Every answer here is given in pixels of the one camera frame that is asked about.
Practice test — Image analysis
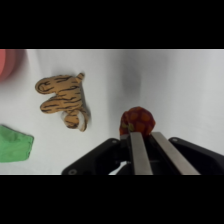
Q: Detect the striped tiger plush toy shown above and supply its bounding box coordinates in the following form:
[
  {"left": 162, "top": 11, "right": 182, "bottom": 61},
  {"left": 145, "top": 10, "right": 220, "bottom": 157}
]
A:
[{"left": 34, "top": 72, "right": 91, "bottom": 133}]

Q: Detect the pink bowl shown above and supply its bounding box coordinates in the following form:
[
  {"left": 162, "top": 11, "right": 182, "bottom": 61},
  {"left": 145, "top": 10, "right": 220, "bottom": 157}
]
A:
[{"left": 0, "top": 49, "right": 26, "bottom": 82}]

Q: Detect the green cloth toy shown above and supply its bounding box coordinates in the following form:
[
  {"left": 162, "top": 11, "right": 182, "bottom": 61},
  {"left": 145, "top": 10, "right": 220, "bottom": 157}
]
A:
[{"left": 0, "top": 124, "right": 35, "bottom": 164}]

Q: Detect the red ball with orange dots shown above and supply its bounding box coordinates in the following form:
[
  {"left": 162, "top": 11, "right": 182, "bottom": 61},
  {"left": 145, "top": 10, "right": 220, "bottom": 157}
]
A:
[{"left": 118, "top": 106, "right": 157, "bottom": 138}]

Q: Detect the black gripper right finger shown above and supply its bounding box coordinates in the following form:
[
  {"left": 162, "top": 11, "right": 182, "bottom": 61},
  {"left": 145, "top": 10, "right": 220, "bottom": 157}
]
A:
[{"left": 151, "top": 131, "right": 201, "bottom": 176}]

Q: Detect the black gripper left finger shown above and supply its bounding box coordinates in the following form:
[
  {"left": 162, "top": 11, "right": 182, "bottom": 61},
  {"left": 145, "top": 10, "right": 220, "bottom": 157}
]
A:
[{"left": 129, "top": 131, "right": 154, "bottom": 176}]

